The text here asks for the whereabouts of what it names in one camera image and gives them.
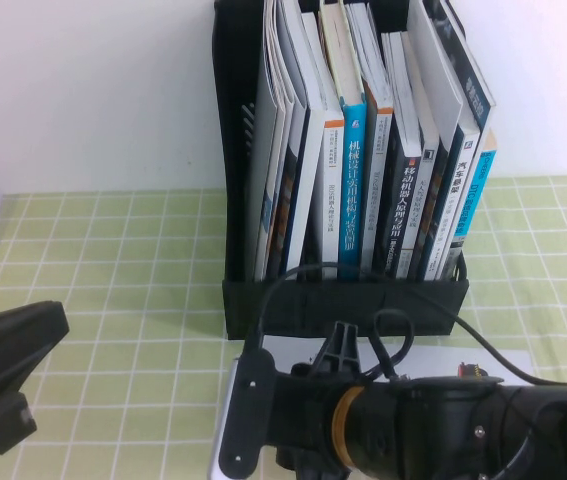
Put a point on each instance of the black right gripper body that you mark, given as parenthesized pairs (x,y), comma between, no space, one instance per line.
(308,425)

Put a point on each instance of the black book holder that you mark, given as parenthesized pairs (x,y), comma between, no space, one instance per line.
(343,307)

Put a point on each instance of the white book orange band spine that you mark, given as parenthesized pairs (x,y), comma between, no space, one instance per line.
(333,200)

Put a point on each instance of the blue spine book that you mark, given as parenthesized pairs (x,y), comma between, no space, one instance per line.
(352,200)

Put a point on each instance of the grey book orange band spine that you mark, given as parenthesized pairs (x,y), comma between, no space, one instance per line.
(377,190)

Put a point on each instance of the white spine book black title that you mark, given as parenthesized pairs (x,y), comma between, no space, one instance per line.
(458,200)

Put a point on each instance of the cyan spine book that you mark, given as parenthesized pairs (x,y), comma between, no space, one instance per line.
(478,200)

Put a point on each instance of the dark blue book white title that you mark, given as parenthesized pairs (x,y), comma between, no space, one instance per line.
(475,95)

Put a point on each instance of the green checked tablecloth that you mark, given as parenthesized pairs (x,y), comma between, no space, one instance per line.
(113,250)

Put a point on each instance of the white glossy magazine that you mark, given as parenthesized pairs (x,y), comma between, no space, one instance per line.
(265,125)

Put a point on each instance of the magazine with dark blue cover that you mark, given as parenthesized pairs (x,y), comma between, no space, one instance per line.
(298,85)

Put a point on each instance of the tall white page magazine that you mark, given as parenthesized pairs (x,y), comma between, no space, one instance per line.
(435,65)

